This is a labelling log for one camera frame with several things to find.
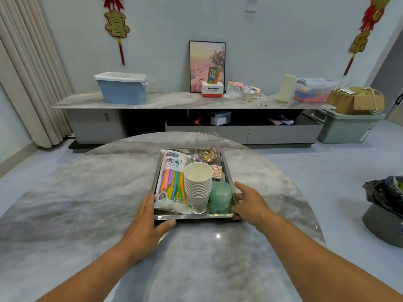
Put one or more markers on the person's right hand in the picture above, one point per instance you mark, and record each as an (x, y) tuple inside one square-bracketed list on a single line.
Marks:
[(252, 207)]

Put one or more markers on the person's left hand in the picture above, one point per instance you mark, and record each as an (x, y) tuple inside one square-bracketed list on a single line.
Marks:
[(145, 232)]

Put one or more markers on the translucent green plastic cup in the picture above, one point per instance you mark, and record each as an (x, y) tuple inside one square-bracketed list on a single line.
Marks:
[(220, 199)]

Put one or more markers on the colourful matchbox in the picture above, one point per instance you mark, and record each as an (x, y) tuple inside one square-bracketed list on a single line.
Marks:
[(216, 171)]

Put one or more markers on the metal tray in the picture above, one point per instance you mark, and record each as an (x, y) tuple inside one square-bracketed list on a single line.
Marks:
[(157, 179)]

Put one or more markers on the pile of colourful straws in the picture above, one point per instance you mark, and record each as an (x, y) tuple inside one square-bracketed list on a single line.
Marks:
[(171, 182)]

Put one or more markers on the group of white paper cups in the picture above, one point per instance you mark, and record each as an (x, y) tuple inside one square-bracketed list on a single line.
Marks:
[(198, 185)]

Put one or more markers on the clear printed plastic bag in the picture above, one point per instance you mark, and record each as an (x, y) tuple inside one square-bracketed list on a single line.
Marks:
[(173, 179)]

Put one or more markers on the clear ribbed organizer box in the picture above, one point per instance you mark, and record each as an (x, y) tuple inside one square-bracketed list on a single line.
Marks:
[(206, 142)]

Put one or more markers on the person's right forearm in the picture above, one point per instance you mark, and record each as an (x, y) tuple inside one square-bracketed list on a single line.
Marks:
[(327, 264)]

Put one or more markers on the person's left forearm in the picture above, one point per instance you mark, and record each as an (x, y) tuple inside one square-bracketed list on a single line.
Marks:
[(88, 280)]

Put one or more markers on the loose papers in cabinet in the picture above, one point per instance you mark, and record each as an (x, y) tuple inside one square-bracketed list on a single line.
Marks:
[(281, 120)]

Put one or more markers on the white box in cabinet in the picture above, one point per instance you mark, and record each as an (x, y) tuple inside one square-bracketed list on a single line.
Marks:
[(220, 118)]

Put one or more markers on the colourful small packet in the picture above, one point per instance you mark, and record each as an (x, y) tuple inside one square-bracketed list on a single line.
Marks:
[(255, 90)]

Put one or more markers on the clear bag of snacks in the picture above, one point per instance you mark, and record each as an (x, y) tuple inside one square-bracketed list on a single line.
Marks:
[(234, 90)]

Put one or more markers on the cream paper roll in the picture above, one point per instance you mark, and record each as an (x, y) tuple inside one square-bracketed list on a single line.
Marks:
[(286, 88)]

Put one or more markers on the white and red small box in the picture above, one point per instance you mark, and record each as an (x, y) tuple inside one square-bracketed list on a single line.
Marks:
[(212, 90)]

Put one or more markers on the grey green storage bin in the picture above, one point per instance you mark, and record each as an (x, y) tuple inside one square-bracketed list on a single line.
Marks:
[(349, 127)]

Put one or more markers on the trash bin with black bag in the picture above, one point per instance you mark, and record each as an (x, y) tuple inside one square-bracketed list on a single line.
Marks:
[(384, 210)]

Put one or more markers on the grey cabinet with marble top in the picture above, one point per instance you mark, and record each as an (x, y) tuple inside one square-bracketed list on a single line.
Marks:
[(157, 100)]

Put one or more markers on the clear storage box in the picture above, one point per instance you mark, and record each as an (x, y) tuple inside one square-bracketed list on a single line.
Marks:
[(315, 90)]

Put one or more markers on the small colourful box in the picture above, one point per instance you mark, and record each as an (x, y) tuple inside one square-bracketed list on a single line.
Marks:
[(213, 74)]

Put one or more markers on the blue storage box white lid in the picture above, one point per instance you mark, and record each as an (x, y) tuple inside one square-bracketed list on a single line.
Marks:
[(121, 89)]

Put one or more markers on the cardboard box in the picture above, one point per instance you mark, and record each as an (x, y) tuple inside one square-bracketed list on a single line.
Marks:
[(356, 100)]

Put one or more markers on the framed pink picture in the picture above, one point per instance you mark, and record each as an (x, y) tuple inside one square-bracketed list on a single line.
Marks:
[(201, 59)]

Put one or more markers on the grey sliding door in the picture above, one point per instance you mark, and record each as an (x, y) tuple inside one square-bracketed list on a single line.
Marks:
[(393, 78)]

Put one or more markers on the beige curtain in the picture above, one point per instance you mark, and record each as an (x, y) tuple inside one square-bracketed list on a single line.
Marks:
[(31, 72)]

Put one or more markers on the white wall switch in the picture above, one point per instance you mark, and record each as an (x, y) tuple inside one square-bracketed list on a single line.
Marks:
[(251, 3)]

